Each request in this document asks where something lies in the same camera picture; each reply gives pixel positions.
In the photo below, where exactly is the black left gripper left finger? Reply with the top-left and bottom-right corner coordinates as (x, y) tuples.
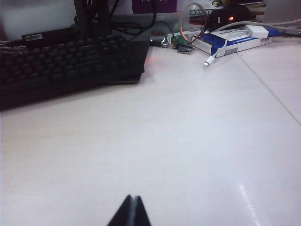
(107, 194), (134, 226)

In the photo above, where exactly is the green circuit board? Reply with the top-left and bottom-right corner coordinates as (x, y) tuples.
(166, 30), (203, 46)

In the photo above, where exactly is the small silver usb module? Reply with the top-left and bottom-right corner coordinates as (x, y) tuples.
(150, 38), (172, 50)

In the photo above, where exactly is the white box with purple label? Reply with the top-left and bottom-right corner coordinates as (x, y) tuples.
(112, 0), (180, 17)

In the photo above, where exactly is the grey cable with blue plug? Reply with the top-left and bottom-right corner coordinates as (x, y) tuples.
(211, 20), (301, 38)

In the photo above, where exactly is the blue and white flat carton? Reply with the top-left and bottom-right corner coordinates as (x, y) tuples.
(191, 25), (273, 58)

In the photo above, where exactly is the white lightning cable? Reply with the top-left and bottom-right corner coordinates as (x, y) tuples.
(203, 25), (253, 68)

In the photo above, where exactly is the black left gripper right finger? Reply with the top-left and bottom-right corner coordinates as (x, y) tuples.
(134, 195), (152, 226)

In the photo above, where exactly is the grey looped cable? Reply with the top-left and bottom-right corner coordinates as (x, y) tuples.
(179, 2), (210, 41)

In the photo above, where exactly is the white adapter block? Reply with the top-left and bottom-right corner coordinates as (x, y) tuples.
(245, 24), (269, 39)

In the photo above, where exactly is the black keyboard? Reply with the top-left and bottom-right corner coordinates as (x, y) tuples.
(0, 32), (151, 113)

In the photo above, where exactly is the black monitor stand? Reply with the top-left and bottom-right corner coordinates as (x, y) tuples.
(74, 0), (111, 41)

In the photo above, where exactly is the black device with red light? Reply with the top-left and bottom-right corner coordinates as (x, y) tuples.
(208, 6), (251, 32)

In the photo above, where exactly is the thin black wire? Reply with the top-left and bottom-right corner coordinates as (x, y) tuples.
(127, 20), (180, 46)

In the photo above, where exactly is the black cable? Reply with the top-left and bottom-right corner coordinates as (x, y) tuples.
(110, 0), (158, 32)

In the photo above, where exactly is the black power brick with label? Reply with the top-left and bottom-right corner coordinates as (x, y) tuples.
(21, 26), (79, 46)

